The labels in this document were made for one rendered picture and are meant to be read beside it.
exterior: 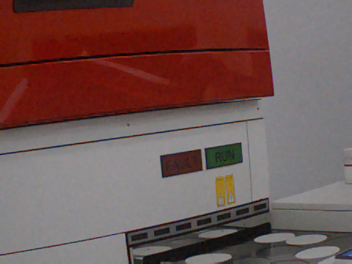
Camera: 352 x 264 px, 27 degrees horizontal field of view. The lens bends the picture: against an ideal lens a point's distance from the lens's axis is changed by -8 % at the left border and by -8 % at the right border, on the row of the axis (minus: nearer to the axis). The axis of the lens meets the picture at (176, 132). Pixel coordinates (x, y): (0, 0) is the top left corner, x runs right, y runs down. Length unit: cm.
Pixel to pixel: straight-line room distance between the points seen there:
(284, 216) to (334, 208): 17
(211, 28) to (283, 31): 258
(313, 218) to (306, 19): 277
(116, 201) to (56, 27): 39
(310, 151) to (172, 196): 277
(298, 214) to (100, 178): 53
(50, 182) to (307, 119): 303
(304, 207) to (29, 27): 82
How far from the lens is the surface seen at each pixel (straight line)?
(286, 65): 429
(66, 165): 153
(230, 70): 176
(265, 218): 190
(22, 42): 143
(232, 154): 182
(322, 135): 452
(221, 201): 180
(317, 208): 183
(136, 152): 164
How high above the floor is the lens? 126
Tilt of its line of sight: 3 degrees down
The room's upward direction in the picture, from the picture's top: 5 degrees counter-clockwise
